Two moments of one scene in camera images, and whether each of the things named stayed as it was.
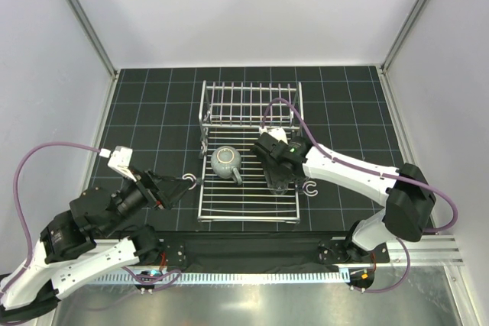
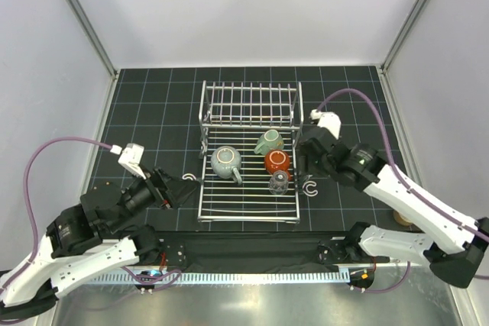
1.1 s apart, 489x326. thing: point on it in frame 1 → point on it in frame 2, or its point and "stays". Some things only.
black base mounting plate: x=265 y=251 stays
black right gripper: x=293 y=178 → x=306 y=165
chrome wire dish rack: x=233 y=180 stays
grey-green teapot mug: x=225 y=162 stays
